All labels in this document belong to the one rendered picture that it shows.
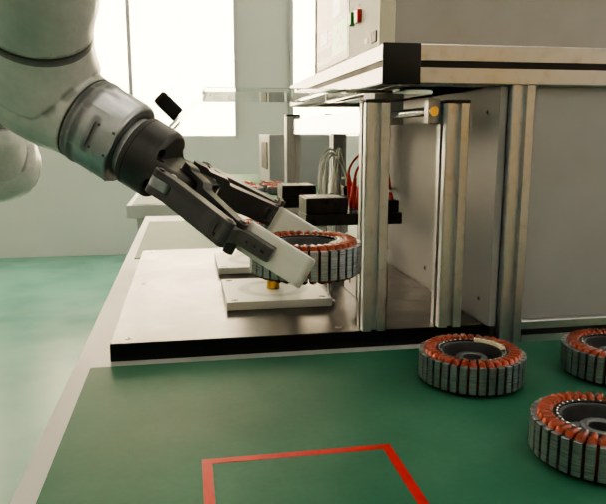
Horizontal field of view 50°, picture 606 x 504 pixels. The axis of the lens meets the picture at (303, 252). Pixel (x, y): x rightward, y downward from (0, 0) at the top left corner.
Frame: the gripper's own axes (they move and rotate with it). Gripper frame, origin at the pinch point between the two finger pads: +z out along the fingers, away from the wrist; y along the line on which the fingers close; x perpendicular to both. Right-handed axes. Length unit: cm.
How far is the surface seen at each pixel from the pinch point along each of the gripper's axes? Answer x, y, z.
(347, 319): -10.1, -20.3, 8.1
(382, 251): 1.1, -16.1, 7.1
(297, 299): -13.0, -25.0, 0.8
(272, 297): -14.8, -25.3, -2.4
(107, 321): -29.4, -20.1, -20.7
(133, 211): -65, -165, -76
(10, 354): -168, -196, -109
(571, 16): 39, -36, 12
